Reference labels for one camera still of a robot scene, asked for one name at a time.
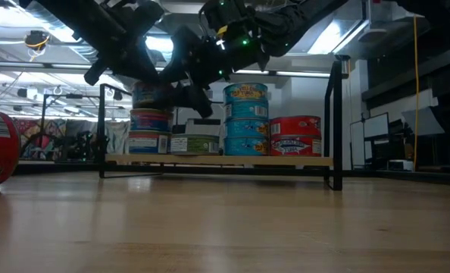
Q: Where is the black aluminium table frame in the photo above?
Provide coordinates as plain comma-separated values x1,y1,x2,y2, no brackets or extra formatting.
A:
14,162,450,187

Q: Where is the grey photo light panel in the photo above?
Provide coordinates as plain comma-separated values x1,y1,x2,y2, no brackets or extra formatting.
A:
400,107,446,137

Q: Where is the white sheet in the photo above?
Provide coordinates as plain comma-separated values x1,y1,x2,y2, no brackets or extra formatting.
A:
185,118,223,136

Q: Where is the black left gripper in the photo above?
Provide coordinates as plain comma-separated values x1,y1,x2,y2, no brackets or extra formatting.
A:
83,36,161,86

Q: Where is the colourful patterned cloth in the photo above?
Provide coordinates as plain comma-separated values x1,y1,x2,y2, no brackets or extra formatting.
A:
12,118,67,160

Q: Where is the linear ceiling light strip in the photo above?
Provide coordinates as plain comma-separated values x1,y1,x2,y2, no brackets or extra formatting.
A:
0,60,332,79

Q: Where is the yellow hanging cable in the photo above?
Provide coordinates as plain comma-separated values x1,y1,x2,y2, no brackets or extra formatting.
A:
413,14,420,170

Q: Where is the wooden shelf with black frame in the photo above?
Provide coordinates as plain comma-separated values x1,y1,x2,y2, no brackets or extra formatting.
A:
98,55,351,192

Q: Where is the black round ceiling device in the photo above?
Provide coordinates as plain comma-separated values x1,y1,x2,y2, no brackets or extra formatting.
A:
23,30,51,52

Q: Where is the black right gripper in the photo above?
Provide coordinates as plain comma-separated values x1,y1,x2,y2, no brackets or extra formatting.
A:
160,24,270,118

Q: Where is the black background rack frame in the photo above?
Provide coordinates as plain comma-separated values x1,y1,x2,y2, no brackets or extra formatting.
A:
39,93,103,151

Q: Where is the white hanging cloth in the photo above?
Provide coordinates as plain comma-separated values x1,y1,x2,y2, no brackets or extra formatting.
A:
105,120,132,155

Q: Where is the green label can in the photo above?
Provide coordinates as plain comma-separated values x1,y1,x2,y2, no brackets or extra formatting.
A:
170,133,221,156

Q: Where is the small white box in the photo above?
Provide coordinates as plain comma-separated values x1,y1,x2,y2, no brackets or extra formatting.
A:
386,159,414,172

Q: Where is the whiteboard with black frame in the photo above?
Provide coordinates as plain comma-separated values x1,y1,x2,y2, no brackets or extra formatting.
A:
349,112,389,168

